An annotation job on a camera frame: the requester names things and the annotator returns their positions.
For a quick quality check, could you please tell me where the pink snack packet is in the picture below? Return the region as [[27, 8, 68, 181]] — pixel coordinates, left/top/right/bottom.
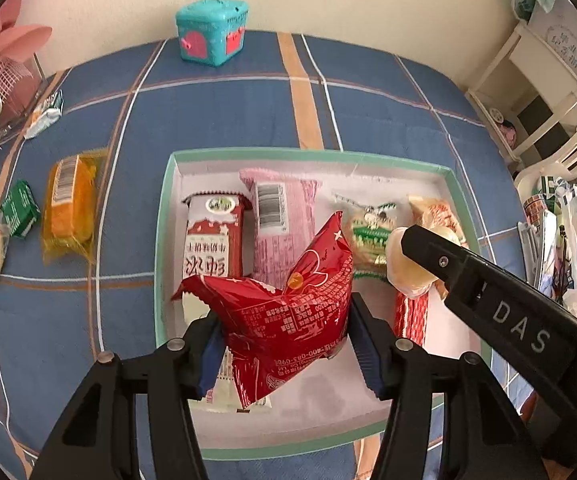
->
[[240, 168, 320, 288]]

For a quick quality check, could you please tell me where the green cow biscuit packet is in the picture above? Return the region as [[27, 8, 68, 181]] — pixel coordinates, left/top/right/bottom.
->
[[334, 193, 397, 281]]

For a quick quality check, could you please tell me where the yellow cake packet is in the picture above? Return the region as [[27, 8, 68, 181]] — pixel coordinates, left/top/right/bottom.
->
[[41, 148, 108, 264]]

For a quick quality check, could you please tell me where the white jelly cup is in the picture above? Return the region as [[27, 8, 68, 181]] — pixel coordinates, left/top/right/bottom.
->
[[386, 226, 438, 298]]

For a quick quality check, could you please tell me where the long red patterned packet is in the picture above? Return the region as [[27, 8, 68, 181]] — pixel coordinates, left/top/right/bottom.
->
[[393, 292, 428, 347]]

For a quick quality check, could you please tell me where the teal toy house box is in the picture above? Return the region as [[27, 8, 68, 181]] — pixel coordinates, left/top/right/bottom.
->
[[176, 0, 249, 67]]

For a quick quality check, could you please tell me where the white printed snack packet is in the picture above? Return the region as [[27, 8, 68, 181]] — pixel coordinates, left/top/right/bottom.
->
[[182, 291, 274, 414]]

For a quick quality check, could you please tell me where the small white snack wrapper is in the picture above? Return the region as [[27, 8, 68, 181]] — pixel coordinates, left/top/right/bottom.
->
[[24, 89, 64, 140]]

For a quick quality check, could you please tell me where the green snack packet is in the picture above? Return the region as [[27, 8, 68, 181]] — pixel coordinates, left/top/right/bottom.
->
[[0, 180, 41, 238]]

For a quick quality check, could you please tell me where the dark red milk biscuit packet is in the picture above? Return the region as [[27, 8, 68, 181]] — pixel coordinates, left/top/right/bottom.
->
[[182, 193, 252, 278]]

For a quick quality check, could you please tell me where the clutter of bags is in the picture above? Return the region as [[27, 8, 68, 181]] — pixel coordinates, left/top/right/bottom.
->
[[518, 176, 577, 318]]

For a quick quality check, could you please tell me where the blue plaid tablecloth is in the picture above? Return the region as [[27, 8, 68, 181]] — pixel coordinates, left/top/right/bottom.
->
[[0, 32, 523, 479]]

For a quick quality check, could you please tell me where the bright red snack bag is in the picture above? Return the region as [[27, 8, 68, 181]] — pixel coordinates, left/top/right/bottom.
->
[[172, 210, 353, 408]]

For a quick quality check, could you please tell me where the clear glass vase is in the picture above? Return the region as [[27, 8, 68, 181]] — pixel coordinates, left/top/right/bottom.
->
[[0, 55, 44, 140]]

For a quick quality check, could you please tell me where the teal rimmed white tray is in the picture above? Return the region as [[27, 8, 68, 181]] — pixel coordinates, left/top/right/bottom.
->
[[154, 148, 478, 460]]

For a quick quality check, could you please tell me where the orange chips packet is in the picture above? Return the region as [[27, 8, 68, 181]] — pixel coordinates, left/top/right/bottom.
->
[[409, 195, 468, 247]]

